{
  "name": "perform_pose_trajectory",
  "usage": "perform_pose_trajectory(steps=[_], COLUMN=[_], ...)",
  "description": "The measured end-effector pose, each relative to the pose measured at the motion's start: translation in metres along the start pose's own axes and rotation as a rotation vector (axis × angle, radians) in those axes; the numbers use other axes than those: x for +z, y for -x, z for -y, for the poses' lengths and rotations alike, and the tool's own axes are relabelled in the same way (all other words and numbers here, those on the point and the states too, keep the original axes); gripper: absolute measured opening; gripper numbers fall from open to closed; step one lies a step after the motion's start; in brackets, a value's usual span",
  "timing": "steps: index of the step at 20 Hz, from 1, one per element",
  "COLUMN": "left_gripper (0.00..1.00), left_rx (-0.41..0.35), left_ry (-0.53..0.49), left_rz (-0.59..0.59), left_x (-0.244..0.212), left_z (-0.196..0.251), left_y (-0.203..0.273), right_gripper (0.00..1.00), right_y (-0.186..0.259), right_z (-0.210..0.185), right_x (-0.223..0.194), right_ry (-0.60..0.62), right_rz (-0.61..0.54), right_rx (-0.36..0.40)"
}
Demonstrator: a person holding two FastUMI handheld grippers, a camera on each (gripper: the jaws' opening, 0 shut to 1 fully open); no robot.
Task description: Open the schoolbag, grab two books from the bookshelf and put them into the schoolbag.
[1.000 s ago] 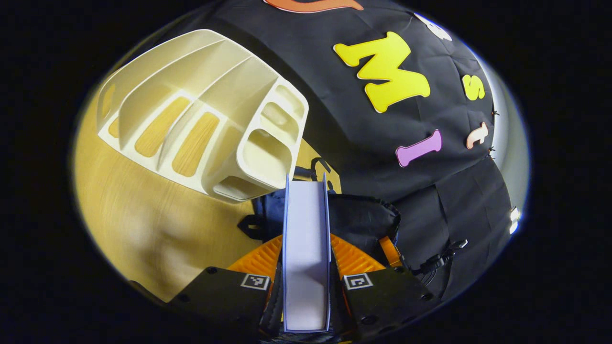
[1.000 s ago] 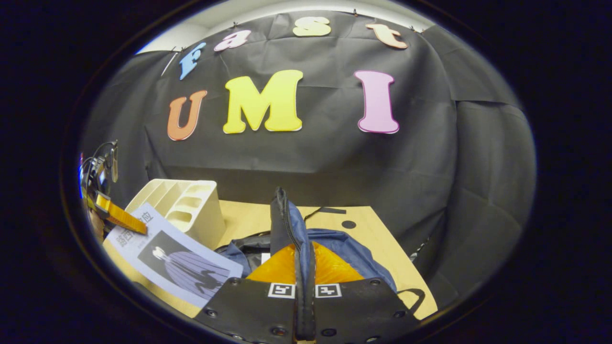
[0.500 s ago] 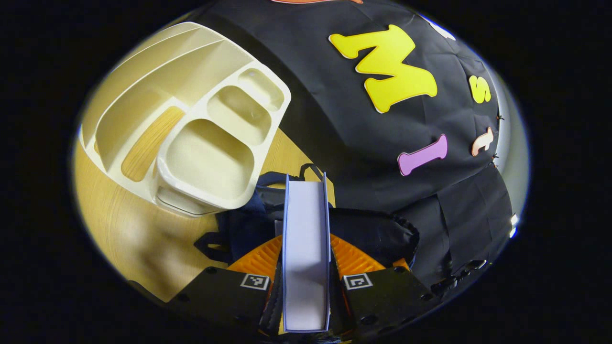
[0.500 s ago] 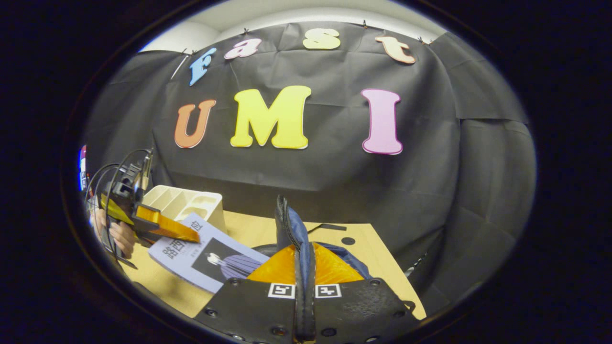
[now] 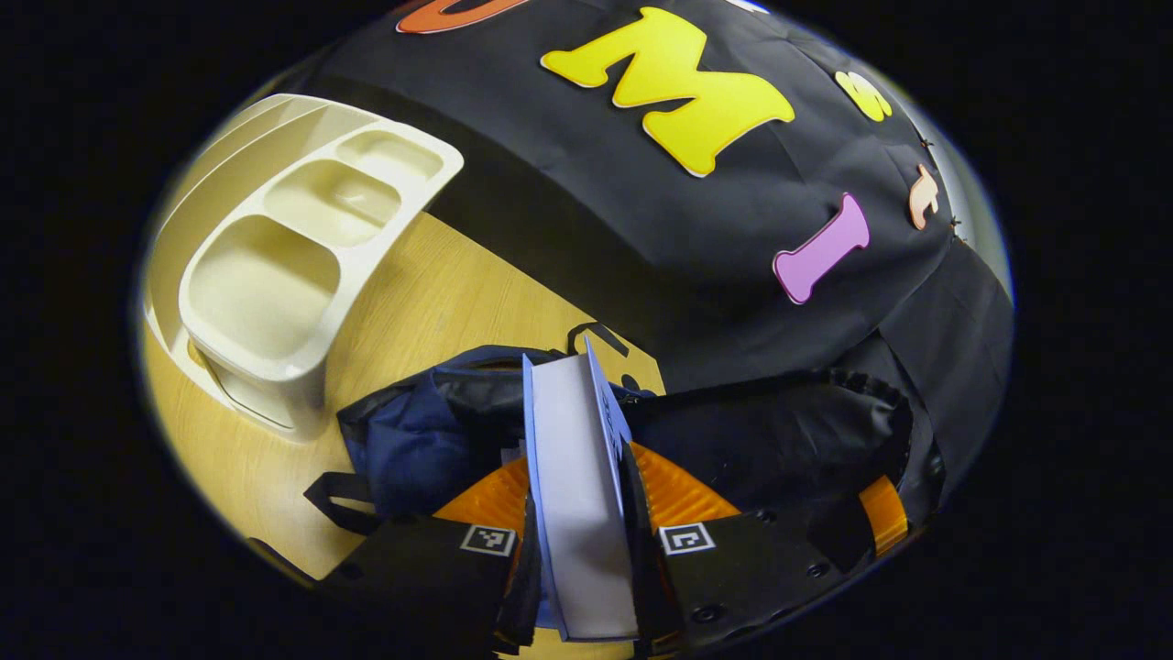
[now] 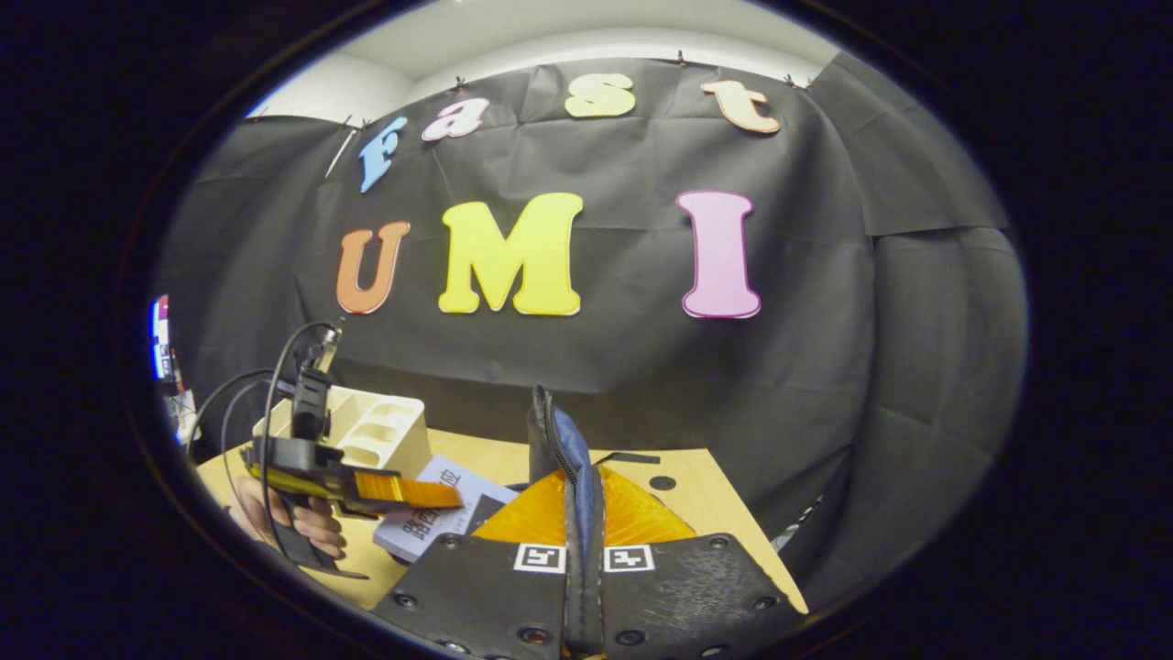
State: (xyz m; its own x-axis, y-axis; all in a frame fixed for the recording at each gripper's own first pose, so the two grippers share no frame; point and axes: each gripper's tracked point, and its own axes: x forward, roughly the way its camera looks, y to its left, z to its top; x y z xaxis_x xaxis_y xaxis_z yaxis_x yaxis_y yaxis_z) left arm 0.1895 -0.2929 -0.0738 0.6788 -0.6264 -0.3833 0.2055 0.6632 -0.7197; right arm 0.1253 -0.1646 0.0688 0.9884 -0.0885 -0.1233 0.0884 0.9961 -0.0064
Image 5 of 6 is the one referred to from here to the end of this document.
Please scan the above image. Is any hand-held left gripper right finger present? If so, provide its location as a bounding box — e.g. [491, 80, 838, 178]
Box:
[621, 440, 862, 656]

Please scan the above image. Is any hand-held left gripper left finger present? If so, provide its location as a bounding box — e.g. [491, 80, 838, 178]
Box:
[321, 456, 543, 656]

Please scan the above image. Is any blue schoolbag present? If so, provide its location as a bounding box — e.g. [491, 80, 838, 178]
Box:
[302, 321, 945, 560]

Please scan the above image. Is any grey-blue book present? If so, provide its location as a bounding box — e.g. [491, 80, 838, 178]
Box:
[521, 335, 642, 643]

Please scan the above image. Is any cream plastic bookshelf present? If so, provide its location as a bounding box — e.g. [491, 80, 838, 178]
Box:
[142, 92, 466, 444]

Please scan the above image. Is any black backdrop cloth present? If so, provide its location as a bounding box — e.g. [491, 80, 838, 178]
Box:
[275, 0, 1015, 501]

